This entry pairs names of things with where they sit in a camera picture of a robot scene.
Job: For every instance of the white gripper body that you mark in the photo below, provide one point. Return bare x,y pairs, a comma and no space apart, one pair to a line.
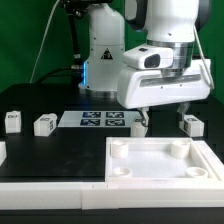
138,89

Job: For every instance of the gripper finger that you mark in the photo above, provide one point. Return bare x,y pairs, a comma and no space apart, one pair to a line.
144,116
183,108

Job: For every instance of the white square tabletop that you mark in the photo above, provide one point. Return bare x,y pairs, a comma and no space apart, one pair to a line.
154,159

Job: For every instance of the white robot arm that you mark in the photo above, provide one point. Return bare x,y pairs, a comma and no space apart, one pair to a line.
160,23

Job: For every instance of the tag marker sheet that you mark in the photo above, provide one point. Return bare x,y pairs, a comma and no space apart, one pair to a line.
98,119

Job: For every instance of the white front fence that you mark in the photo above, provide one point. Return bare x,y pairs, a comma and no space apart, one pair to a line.
87,196

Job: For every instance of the white left fence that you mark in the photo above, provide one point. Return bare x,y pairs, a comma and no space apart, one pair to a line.
3,153

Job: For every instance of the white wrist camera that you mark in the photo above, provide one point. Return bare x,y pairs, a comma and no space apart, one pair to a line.
146,57

